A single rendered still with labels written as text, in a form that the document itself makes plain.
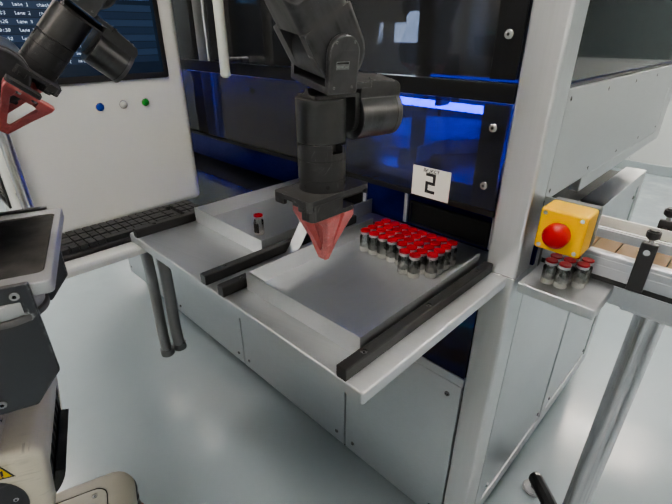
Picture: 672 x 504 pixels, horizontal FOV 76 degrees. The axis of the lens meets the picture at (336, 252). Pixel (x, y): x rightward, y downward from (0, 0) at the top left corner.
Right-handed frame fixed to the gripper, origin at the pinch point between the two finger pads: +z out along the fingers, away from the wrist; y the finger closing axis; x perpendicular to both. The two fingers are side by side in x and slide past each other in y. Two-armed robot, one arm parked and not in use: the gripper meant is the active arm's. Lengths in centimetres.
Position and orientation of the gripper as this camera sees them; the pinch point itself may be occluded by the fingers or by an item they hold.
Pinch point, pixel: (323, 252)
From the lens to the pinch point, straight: 57.2
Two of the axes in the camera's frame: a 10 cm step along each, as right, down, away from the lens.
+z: 0.0, 8.9, 4.6
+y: 7.0, -3.3, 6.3
